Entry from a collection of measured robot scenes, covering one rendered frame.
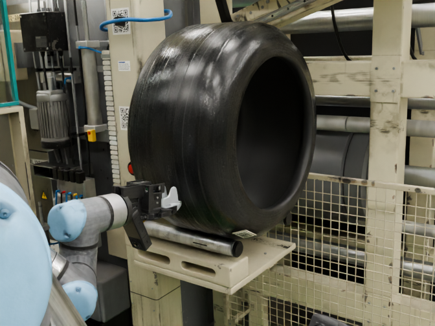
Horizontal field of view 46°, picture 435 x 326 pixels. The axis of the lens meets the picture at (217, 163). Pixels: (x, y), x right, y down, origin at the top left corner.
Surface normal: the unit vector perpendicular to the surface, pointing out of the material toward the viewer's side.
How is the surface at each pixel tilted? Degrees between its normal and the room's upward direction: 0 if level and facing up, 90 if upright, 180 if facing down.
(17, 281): 82
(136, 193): 90
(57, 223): 83
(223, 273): 90
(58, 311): 75
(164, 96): 65
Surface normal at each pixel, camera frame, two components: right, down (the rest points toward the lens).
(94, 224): 0.80, 0.21
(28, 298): 0.42, 0.06
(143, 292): -0.58, 0.21
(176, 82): -0.51, -0.34
